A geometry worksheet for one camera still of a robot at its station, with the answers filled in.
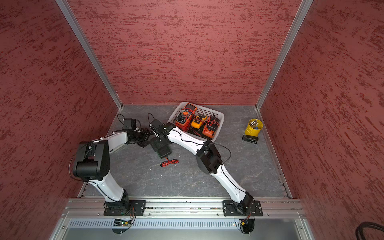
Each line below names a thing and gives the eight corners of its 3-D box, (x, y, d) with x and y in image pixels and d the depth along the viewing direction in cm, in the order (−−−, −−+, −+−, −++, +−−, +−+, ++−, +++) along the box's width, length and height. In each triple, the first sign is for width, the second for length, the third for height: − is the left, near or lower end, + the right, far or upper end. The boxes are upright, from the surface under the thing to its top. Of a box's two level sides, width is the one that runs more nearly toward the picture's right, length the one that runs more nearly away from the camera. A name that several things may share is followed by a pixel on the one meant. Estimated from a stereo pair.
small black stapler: (242, 142, 102) (244, 139, 99) (242, 137, 105) (243, 134, 101) (256, 143, 101) (258, 140, 98) (255, 139, 104) (257, 135, 101)
